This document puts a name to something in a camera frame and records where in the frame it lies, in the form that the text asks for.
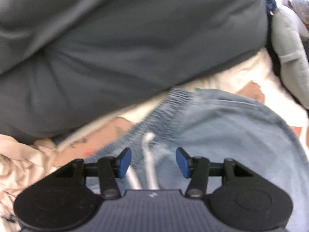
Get cream bear print bed sheet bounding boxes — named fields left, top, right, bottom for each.
left=55, top=48, right=309, bottom=170

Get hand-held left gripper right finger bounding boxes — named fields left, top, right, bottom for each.
left=175, top=147, right=255, bottom=199

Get beige crumpled cloth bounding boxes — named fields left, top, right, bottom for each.
left=0, top=134, right=61, bottom=232

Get light blue denim pants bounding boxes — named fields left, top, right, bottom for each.
left=52, top=88, right=309, bottom=232

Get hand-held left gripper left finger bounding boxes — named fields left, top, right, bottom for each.
left=52, top=147, right=133, bottom=200

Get dark grey pillow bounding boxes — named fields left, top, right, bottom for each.
left=0, top=0, right=269, bottom=139

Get white plastic bag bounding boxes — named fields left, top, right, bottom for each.
left=280, top=0, right=309, bottom=25

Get black cloth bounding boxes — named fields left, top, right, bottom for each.
left=266, top=12, right=283, bottom=78

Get grey neck pillow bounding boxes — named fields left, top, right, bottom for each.
left=270, top=5, right=309, bottom=110

